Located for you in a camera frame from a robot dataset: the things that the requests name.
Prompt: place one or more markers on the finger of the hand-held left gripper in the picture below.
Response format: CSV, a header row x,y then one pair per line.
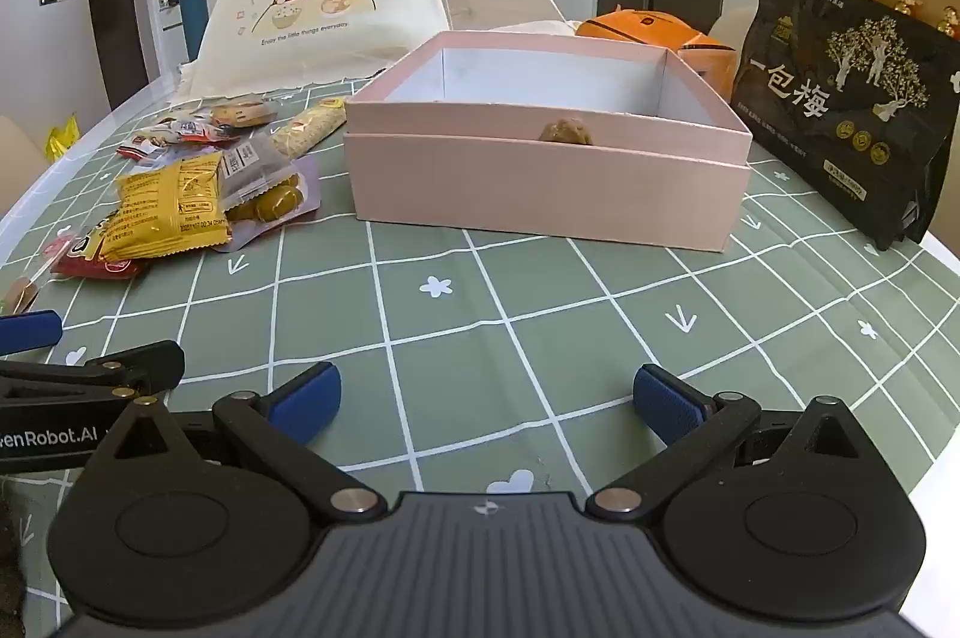
x,y
30,332
97,369

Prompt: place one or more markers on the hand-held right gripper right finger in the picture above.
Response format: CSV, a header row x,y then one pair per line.
x,y
666,404

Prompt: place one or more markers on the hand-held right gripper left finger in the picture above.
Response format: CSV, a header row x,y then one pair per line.
x,y
307,399

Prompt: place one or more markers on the clear packet of blue cubes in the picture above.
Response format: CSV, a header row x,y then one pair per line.
x,y
161,141

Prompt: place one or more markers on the grey foil snack packet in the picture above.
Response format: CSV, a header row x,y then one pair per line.
x,y
251,161

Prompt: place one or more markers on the pink cardboard box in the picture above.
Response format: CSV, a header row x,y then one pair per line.
x,y
525,188

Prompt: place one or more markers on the beige oat bar packet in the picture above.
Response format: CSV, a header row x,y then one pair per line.
x,y
307,128

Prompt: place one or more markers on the pink candy packet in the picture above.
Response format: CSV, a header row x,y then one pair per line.
x,y
52,249

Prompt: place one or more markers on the red snack pouch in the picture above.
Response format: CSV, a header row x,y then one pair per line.
x,y
97,269

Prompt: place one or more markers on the green checked tablecloth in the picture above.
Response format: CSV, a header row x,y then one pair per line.
x,y
525,323

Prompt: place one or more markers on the yellow snack packet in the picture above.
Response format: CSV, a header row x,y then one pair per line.
x,y
161,207

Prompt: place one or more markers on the yellow plastic bag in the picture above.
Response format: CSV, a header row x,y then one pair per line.
x,y
64,141

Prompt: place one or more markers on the brown round snack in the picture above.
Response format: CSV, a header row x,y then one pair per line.
x,y
564,131

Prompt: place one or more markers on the black plum snack bag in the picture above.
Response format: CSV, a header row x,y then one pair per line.
x,y
825,158

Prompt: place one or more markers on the bread snack packet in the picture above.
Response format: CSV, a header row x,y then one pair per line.
x,y
240,113

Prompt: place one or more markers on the blue thermos bottle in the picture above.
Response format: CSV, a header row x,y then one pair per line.
x,y
193,15

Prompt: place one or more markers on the cream tote bag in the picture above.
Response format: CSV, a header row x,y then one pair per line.
x,y
337,30

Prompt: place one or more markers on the orange gift box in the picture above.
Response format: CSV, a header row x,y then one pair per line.
x,y
637,26

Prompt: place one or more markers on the golden figurine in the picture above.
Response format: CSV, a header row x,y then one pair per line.
x,y
949,20
907,0

